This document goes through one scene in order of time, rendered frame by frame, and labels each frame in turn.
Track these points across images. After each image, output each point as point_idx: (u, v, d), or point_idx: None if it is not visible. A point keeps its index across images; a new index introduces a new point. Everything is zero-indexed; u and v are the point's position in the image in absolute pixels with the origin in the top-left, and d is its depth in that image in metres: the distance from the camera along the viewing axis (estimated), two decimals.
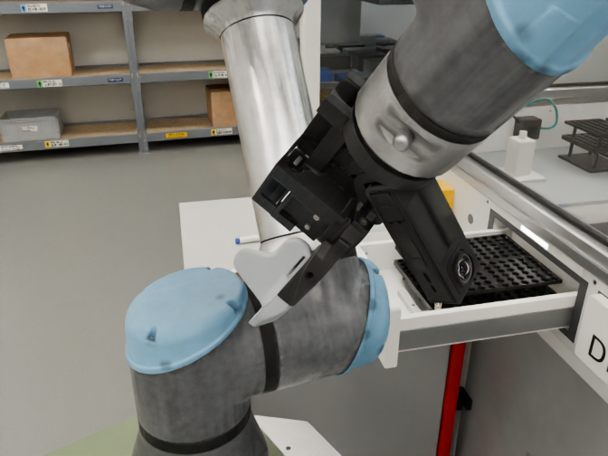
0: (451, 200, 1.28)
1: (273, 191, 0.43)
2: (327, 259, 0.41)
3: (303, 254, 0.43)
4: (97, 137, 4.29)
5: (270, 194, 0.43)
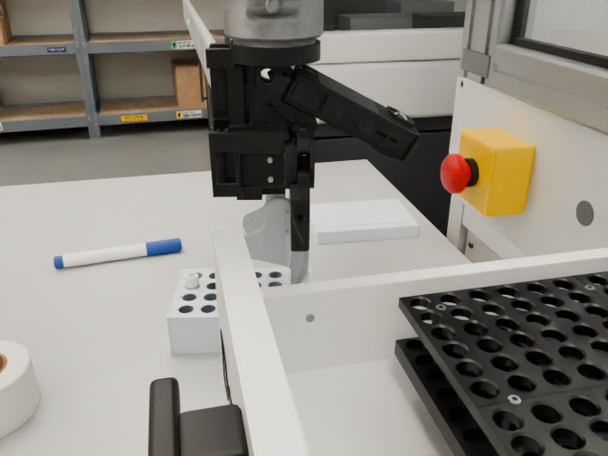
0: (527, 171, 0.55)
1: (225, 178, 0.46)
2: (302, 195, 0.45)
3: (285, 207, 0.47)
4: (36, 120, 3.56)
5: (224, 184, 0.46)
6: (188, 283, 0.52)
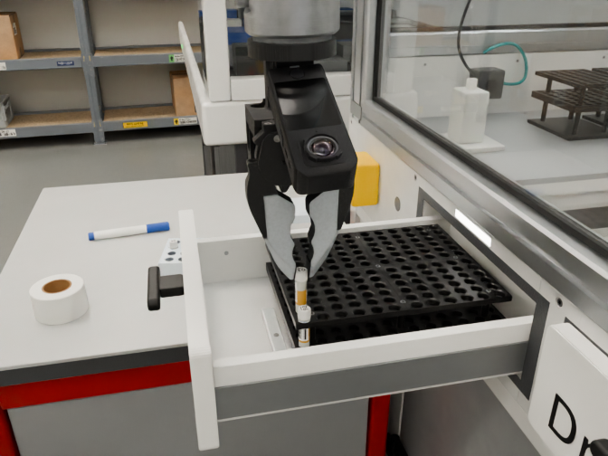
0: (375, 179, 0.92)
1: None
2: (247, 180, 0.48)
3: None
4: (46, 127, 3.93)
5: None
6: (171, 245, 0.89)
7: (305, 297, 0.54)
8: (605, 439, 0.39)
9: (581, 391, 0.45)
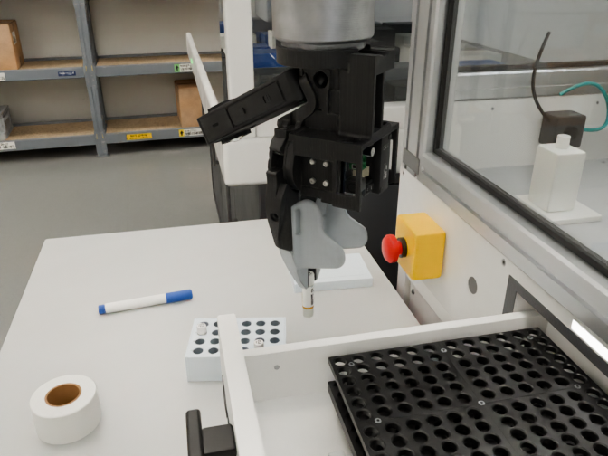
0: (440, 249, 0.77)
1: (380, 171, 0.47)
2: None
3: None
4: (47, 139, 3.78)
5: (381, 176, 0.48)
6: (199, 331, 0.74)
7: None
8: None
9: None
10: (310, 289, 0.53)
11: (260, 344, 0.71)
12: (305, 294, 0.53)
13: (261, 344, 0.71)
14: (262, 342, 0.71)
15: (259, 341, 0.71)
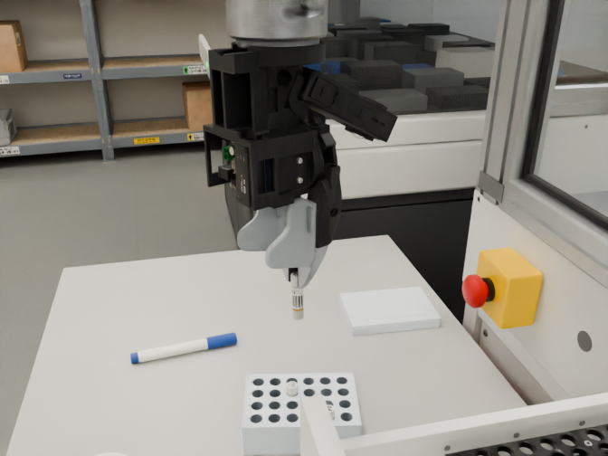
0: (536, 293, 0.66)
1: (256, 189, 0.43)
2: (335, 188, 0.46)
3: (306, 206, 0.47)
4: (52, 144, 3.67)
5: (256, 195, 0.44)
6: None
7: None
8: None
9: None
10: None
11: (330, 411, 0.59)
12: None
13: (332, 411, 0.60)
14: (333, 409, 0.60)
15: (329, 407, 0.60)
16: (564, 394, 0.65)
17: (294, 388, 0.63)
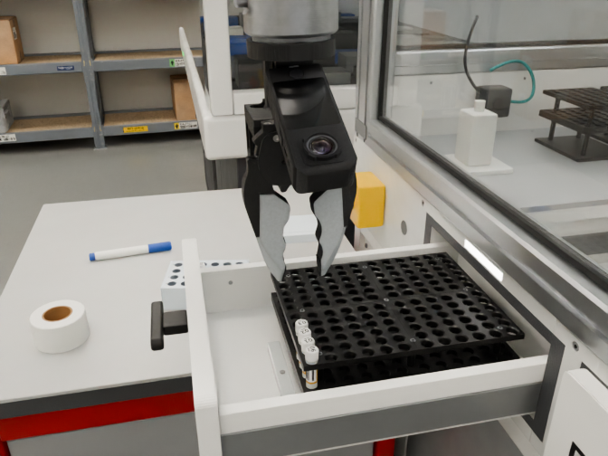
0: (381, 201, 0.90)
1: None
2: (244, 177, 0.48)
3: None
4: (46, 132, 3.91)
5: None
6: (295, 327, 0.56)
7: None
8: None
9: (599, 442, 0.44)
10: None
11: None
12: None
13: None
14: None
15: None
16: None
17: (202, 266, 0.87)
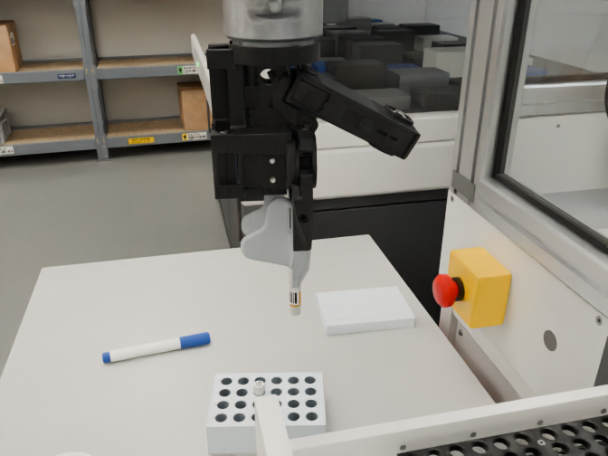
0: (504, 292, 0.66)
1: (226, 180, 0.46)
2: (305, 195, 0.45)
3: (287, 207, 0.47)
4: (46, 144, 3.67)
5: (226, 185, 0.46)
6: None
7: None
8: None
9: None
10: None
11: None
12: None
13: None
14: None
15: None
16: (532, 394, 0.65)
17: (261, 387, 0.63)
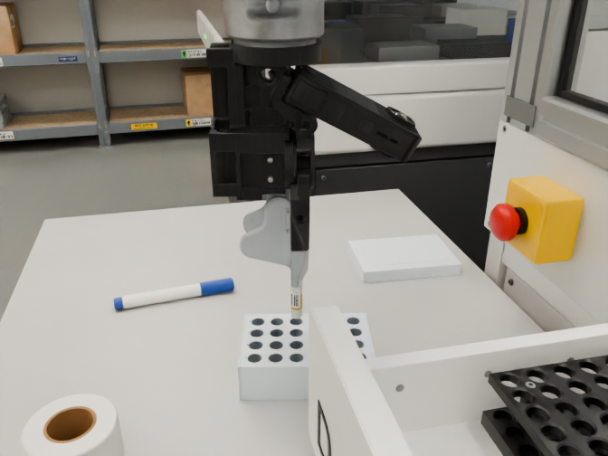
0: (575, 222, 0.57)
1: (225, 178, 0.46)
2: (302, 195, 0.45)
3: (285, 206, 0.47)
4: (47, 128, 3.59)
5: (225, 184, 0.46)
6: None
7: None
8: None
9: None
10: None
11: None
12: None
13: None
14: None
15: None
16: None
17: None
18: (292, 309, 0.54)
